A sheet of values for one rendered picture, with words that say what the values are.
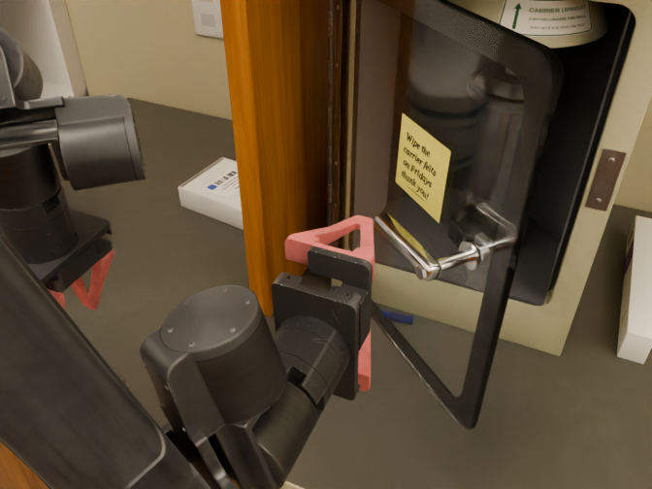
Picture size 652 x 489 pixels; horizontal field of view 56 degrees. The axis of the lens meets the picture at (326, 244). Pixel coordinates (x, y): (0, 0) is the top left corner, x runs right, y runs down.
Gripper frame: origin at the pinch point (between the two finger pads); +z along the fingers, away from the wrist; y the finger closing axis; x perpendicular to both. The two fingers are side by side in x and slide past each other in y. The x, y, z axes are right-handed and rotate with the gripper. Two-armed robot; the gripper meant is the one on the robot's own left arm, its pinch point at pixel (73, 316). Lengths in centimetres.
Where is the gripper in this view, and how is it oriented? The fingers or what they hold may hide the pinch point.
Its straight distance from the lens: 64.9
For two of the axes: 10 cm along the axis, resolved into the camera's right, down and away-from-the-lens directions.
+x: -9.1, -2.4, 3.3
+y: 4.1, -5.7, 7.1
